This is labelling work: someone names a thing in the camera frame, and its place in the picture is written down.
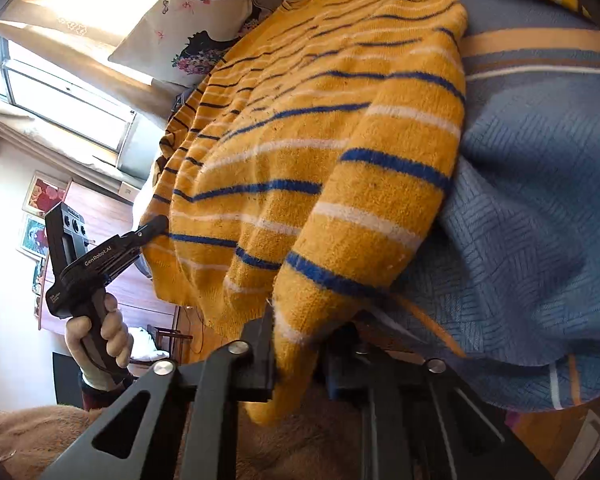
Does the yellow striped knit sweater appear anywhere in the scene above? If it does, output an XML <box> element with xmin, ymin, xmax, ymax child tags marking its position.
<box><xmin>143</xmin><ymin>0</ymin><xmax>581</xmax><ymax>425</ymax></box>

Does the left hand in white glove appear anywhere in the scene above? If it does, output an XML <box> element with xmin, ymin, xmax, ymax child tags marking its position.
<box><xmin>65</xmin><ymin>292</ymin><xmax>133</xmax><ymax>391</ymax></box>

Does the wooden wardrobe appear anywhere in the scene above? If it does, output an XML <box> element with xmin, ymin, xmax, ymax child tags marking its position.
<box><xmin>38</xmin><ymin>181</ymin><xmax>175</xmax><ymax>335</ymax></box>

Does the brown fuzzy blanket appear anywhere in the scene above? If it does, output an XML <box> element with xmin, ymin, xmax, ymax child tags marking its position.
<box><xmin>0</xmin><ymin>398</ymin><xmax>366</xmax><ymax>480</ymax></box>

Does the blue plaid bed sheet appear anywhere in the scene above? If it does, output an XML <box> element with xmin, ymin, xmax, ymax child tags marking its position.
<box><xmin>372</xmin><ymin>0</ymin><xmax>600</xmax><ymax>412</ymax></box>

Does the white cushion with black silhouette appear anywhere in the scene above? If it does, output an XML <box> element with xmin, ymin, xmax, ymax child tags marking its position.
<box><xmin>108</xmin><ymin>0</ymin><xmax>279</xmax><ymax>87</ymax></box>

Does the beige curtain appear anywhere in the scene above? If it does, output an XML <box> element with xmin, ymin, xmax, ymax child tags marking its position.
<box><xmin>0</xmin><ymin>0</ymin><xmax>175</xmax><ymax>127</ymax></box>

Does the blue floral wall picture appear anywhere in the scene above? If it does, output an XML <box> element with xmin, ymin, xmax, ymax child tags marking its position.
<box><xmin>19</xmin><ymin>216</ymin><xmax>48</xmax><ymax>259</ymax></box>

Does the red floral wall picture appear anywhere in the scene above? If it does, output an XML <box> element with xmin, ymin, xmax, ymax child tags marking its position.
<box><xmin>22</xmin><ymin>171</ymin><xmax>71</xmax><ymax>218</ymax></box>

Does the window with metal frame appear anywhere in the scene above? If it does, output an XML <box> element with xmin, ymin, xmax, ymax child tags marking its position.
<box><xmin>0</xmin><ymin>36</ymin><xmax>150</xmax><ymax>179</ymax></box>

